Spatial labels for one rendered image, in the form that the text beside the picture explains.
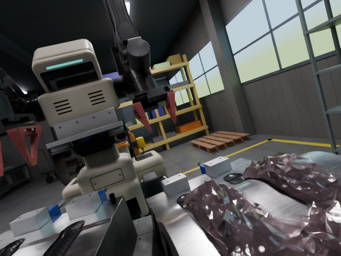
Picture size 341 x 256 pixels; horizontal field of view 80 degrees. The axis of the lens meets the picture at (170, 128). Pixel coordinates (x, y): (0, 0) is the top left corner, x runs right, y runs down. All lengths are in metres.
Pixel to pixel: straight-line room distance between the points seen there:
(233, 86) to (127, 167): 3.83
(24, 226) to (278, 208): 0.42
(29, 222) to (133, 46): 0.42
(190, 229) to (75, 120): 0.65
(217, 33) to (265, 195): 4.42
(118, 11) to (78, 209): 0.52
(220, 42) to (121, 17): 3.99
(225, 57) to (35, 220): 4.32
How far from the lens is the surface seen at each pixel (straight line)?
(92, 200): 0.42
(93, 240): 0.34
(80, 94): 0.83
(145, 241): 0.45
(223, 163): 0.47
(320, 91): 2.52
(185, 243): 0.24
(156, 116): 5.59
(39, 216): 0.48
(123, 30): 0.65
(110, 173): 0.84
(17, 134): 0.44
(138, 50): 0.53
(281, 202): 0.27
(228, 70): 4.48
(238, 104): 4.48
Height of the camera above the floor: 1.03
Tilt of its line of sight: 5 degrees down
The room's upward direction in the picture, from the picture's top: 18 degrees counter-clockwise
